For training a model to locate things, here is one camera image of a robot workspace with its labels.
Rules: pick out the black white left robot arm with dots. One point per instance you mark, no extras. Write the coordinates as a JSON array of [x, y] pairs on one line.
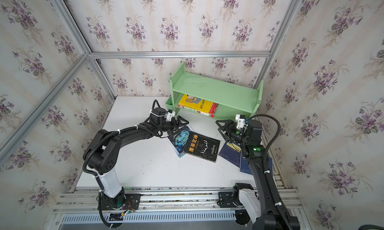
[[101, 156]]

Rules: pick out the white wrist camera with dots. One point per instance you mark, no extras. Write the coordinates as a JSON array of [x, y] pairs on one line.
[[170, 115], [241, 122]]

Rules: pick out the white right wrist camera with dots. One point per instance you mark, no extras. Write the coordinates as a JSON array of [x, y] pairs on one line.
[[241, 122]]

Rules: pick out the aluminium mounting rail frame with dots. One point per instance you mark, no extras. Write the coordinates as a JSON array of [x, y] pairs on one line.
[[157, 205]]

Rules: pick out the green nature encyclopedia book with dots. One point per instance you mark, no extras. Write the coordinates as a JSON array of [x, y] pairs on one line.
[[210, 114]]

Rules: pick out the dark blue book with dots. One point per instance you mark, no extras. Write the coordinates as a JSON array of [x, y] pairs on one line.
[[244, 168], [231, 153]]

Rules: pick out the green metal bookshelf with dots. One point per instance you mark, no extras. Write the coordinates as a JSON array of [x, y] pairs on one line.
[[232, 99]]

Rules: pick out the black book yellow title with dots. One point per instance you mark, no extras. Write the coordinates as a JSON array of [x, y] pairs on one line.
[[202, 147]]

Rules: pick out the white science youth magazine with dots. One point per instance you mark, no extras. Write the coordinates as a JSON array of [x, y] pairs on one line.
[[179, 141]]

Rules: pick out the yellow cartoon cover book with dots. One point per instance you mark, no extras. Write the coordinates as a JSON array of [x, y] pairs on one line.
[[196, 103]]

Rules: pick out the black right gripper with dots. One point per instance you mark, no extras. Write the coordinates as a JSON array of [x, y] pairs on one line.
[[231, 132]]

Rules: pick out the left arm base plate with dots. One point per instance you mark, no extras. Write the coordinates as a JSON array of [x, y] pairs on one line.
[[119, 203]]

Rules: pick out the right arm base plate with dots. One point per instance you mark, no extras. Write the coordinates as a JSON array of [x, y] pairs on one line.
[[228, 199]]

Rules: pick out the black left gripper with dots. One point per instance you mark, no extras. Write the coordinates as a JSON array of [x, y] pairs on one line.
[[173, 122]]

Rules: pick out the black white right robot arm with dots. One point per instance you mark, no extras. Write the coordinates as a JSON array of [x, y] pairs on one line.
[[261, 205]]

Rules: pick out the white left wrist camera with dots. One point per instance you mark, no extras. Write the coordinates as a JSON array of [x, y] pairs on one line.
[[170, 115]]

